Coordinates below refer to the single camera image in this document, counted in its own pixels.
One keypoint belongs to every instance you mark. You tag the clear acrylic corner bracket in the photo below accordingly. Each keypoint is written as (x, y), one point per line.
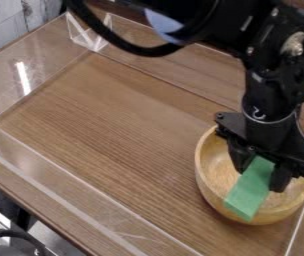
(83, 36)

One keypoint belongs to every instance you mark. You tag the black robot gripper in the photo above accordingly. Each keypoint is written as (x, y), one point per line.
(274, 140)

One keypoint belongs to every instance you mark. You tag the brown wooden bowl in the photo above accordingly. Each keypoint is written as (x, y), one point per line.
(217, 176)

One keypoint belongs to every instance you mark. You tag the green rectangular block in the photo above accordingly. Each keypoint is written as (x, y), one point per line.
(250, 191)

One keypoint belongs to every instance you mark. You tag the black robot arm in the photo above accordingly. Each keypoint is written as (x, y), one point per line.
(262, 32)

